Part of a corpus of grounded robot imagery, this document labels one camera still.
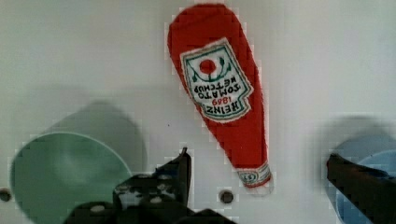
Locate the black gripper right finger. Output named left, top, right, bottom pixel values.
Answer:
left=326, top=153, right=396, bottom=224

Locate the red plush ketchup bottle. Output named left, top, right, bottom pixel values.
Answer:
left=167, top=4, right=271, bottom=188

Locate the blue plastic cup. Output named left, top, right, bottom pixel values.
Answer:
left=326, top=135, right=396, bottom=224

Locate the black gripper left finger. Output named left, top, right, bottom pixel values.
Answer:
left=64, top=149, right=233, bottom=224

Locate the green plastic cup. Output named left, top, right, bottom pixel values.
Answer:
left=10, top=102, right=146, bottom=224

